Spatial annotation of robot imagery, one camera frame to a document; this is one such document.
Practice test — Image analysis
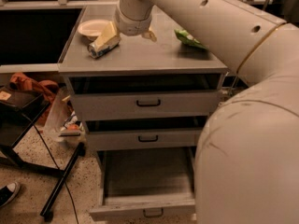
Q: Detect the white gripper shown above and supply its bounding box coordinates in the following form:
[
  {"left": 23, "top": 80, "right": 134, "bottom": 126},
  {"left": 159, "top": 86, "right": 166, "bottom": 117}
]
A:
[{"left": 94, "top": 0, "right": 157, "bottom": 45}]

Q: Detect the blue silver redbull can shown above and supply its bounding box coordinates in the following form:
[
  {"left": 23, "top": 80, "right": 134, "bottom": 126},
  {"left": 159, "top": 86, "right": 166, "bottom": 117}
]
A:
[{"left": 88, "top": 39, "right": 120, "bottom": 59}]

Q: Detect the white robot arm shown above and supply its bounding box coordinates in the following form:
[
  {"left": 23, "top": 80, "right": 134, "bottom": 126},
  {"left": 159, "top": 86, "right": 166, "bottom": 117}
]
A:
[{"left": 115, "top": 0, "right": 299, "bottom": 224}]

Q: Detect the grey drawer cabinet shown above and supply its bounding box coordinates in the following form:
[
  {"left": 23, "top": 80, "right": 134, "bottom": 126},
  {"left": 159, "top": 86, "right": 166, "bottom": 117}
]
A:
[{"left": 57, "top": 3, "right": 229, "bottom": 224}]

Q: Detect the white paper bowl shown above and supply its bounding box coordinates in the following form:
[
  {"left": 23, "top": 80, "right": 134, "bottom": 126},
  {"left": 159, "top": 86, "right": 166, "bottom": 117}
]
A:
[{"left": 78, "top": 20, "right": 108, "bottom": 41}]

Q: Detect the green chip bag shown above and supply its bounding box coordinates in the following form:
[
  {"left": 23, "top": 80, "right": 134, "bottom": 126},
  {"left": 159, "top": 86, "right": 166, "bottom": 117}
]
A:
[{"left": 174, "top": 29, "right": 206, "bottom": 49}]

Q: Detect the clear plastic bag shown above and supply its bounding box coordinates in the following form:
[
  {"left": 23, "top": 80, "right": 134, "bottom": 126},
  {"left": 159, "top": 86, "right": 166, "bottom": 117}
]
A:
[{"left": 43, "top": 86, "right": 86, "bottom": 147}]

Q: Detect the orange cloth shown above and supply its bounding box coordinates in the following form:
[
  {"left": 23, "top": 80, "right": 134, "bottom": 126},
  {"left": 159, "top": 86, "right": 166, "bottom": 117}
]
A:
[{"left": 9, "top": 72, "right": 60, "bottom": 125}]

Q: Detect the black white sneaker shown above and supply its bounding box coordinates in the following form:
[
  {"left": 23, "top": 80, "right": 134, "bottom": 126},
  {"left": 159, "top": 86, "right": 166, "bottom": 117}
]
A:
[{"left": 0, "top": 182, "right": 21, "bottom": 207}]

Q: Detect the black floor cable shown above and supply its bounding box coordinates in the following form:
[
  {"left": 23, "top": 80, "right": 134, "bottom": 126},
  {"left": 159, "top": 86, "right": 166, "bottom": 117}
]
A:
[{"left": 33, "top": 124, "right": 80, "bottom": 224}]

